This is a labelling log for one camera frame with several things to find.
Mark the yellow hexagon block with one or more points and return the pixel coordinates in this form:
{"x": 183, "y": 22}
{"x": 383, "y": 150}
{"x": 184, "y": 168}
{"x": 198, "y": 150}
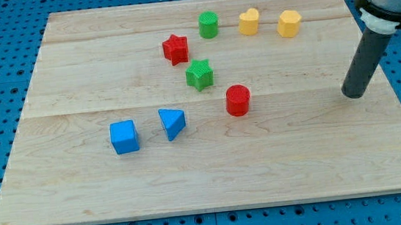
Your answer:
{"x": 289, "y": 23}

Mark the blue triangle block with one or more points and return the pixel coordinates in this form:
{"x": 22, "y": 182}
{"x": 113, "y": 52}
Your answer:
{"x": 173, "y": 122}

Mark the red cylinder block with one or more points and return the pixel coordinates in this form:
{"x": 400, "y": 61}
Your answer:
{"x": 237, "y": 100}

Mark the green cylinder block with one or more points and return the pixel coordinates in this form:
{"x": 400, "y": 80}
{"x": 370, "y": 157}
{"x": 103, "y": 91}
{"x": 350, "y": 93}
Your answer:
{"x": 208, "y": 26}

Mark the yellow heart block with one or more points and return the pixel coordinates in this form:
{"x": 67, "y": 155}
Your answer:
{"x": 249, "y": 22}

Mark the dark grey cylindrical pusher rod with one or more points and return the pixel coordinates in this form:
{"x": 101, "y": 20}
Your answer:
{"x": 364, "y": 63}

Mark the blue cube block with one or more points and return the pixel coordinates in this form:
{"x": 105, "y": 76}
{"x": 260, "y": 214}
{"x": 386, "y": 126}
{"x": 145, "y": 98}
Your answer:
{"x": 124, "y": 137}

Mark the red star block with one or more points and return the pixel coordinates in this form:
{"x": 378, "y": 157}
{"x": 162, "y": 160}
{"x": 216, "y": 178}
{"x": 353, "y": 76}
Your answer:
{"x": 176, "y": 49}

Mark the light wooden board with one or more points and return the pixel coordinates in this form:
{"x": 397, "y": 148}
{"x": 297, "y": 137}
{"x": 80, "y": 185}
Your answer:
{"x": 301, "y": 141}

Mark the green star block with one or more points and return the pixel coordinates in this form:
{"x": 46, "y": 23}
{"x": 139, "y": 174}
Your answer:
{"x": 199, "y": 74}

